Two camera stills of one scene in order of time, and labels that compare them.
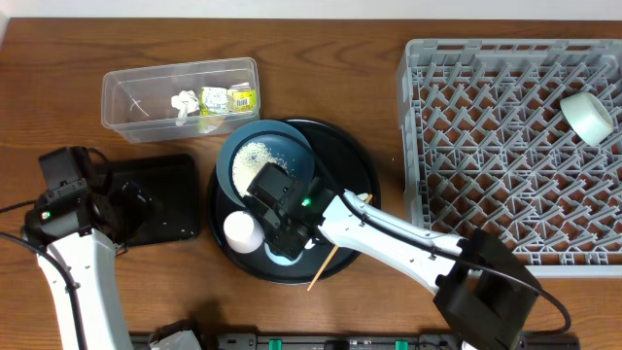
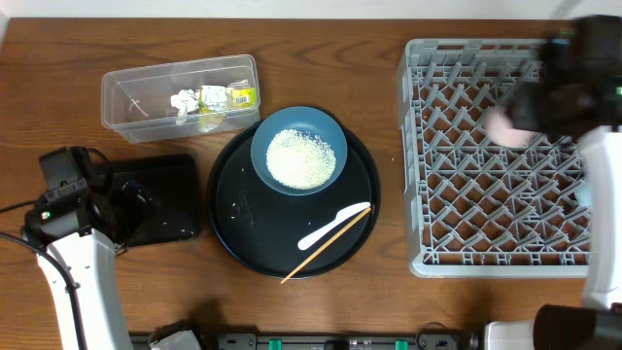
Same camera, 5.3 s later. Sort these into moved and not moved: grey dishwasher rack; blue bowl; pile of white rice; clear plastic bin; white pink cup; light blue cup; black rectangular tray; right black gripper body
Moved: right black gripper body; blue bowl; white pink cup; pile of white rice; light blue cup
Not moved: black rectangular tray; grey dishwasher rack; clear plastic bin
